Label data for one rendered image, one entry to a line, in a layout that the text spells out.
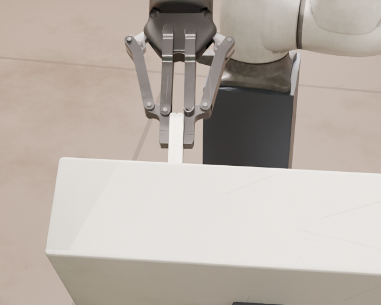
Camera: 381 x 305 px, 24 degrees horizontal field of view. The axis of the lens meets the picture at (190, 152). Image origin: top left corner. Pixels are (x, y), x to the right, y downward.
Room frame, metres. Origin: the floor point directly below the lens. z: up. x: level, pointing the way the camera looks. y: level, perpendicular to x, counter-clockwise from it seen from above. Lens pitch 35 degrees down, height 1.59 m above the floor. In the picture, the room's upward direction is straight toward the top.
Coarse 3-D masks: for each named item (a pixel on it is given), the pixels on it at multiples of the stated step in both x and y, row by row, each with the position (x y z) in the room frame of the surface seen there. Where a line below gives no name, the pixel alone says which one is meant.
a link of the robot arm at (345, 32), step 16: (304, 0) 1.67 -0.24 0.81; (320, 0) 1.64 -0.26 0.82; (336, 0) 1.61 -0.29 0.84; (352, 0) 1.60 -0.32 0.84; (368, 0) 1.60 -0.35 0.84; (304, 16) 1.65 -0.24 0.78; (320, 16) 1.63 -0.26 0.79; (336, 16) 1.62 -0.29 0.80; (352, 16) 1.61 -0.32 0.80; (368, 16) 1.61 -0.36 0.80; (304, 32) 1.65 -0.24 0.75; (320, 32) 1.64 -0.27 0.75; (336, 32) 1.62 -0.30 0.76; (352, 32) 1.61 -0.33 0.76; (368, 32) 1.61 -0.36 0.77; (304, 48) 1.67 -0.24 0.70; (320, 48) 1.65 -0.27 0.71; (336, 48) 1.63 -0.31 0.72; (352, 48) 1.62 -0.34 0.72; (368, 48) 1.62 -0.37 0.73
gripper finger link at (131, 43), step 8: (128, 40) 0.90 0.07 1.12; (128, 48) 0.89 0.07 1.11; (136, 48) 0.89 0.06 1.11; (136, 56) 0.88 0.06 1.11; (136, 64) 0.87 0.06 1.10; (144, 64) 0.87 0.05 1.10; (136, 72) 0.88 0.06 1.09; (144, 72) 0.86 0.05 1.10; (144, 80) 0.85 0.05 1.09; (144, 88) 0.84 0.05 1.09; (144, 96) 0.84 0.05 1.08; (152, 96) 0.84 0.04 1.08; (144, 104) 0.83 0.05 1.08; (152, 104) 0.83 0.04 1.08
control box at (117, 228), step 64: (64, 192) 0.53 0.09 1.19; (128, 192) 0.52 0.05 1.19; (192, 192) 0.52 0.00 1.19; (256, 192) 0.52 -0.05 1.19; (320, 192) 0.52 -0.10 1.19; (64, 256) 0.48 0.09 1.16; (128, 256) 0.48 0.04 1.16; (192, 256) 0.48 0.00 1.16; (256, 256) 0.48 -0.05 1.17; (320, 256) 0.48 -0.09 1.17
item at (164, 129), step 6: (156, 108) 0.83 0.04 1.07; (150, 114) 0.83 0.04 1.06; (156, 114) 0.82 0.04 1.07; (162, 120) 0.81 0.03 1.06; (168, 120) 0.81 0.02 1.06; (162, 126) 0.81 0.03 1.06; (168, 126) 0.81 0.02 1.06; (162, 132) 0.80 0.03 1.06; (168, 132) 0.80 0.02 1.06; (162, 138) 0.80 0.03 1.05; (168, 138) 0.80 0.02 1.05; (162, 144) 0.79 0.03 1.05; (168, 144) 0.79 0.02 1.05
